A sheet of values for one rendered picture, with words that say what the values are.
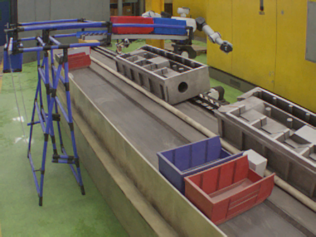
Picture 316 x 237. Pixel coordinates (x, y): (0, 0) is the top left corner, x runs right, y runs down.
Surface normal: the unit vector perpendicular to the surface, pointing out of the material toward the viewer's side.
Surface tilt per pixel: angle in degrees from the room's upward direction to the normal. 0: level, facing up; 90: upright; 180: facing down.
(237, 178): 88
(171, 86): 90
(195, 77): 90
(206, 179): 88
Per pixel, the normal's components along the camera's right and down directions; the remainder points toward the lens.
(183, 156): 0.46, 0.32
